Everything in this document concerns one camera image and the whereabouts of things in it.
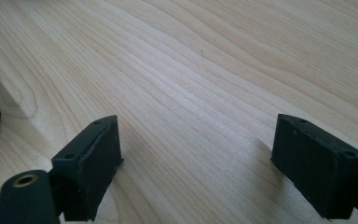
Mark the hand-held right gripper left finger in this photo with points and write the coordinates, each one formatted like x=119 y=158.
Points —
x=87 y=168

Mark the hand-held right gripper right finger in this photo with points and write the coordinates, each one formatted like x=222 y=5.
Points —
x=317 y=168

